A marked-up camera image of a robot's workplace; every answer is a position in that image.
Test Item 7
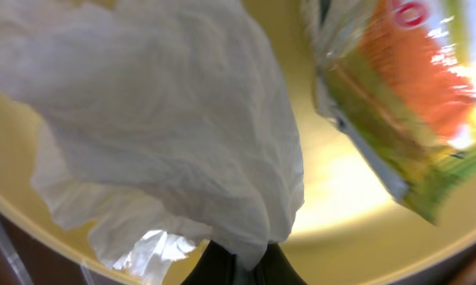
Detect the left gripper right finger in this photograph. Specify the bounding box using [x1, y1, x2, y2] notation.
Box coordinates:
[255, 243, 307, 285]

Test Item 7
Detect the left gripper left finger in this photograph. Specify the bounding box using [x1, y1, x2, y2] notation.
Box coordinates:
[181, 241, 236, 285]

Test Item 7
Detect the yellow plate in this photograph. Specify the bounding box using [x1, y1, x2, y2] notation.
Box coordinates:
[0, 1, 476, 284]

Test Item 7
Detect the white tissue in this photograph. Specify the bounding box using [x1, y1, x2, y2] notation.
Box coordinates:
[0, 0, 304, 283]

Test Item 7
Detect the green snack wrapper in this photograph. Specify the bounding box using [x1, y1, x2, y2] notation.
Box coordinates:
[301, 0, 476, 222]

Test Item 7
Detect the brown serving tray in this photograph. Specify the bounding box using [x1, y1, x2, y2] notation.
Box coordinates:
[0, 214, 112, 285]

